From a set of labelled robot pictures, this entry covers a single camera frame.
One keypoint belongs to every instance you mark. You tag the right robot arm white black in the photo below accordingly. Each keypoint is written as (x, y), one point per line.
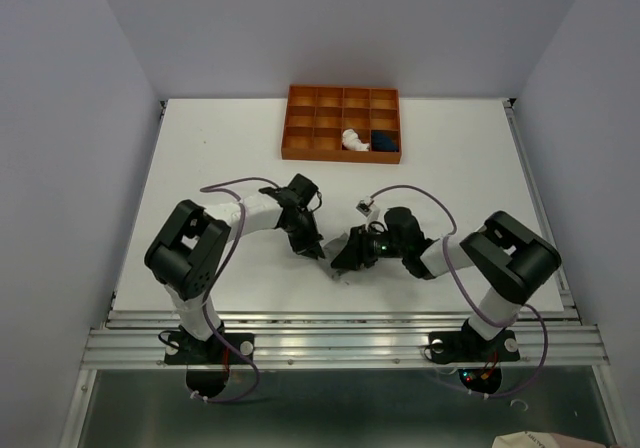
(514, 261)

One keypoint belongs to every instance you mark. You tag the orange compartment tray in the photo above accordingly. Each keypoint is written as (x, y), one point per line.
(316, 116)

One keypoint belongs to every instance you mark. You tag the white pink grey underwear pile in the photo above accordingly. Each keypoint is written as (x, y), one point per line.
(352, 142)

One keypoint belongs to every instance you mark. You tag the navy blue underwear white trim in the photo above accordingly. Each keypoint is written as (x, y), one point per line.
(385, 141)

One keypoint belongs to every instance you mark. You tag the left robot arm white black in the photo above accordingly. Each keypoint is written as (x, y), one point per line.
(196, 243)

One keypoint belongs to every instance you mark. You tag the white pink bag corner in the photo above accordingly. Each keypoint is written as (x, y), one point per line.
(528, 439)

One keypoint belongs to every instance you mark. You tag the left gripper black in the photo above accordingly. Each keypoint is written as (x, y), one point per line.
(308, 246)

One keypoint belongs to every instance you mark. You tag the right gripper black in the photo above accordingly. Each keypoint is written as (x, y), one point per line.
(356, 250)

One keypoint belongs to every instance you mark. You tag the aluminium rail frame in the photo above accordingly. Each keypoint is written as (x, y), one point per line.
(338, 363)

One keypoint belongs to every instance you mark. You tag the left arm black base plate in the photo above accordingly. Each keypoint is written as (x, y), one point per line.
(181, 349)

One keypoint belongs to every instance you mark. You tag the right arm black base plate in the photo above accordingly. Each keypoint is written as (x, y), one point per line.
(448, 347)

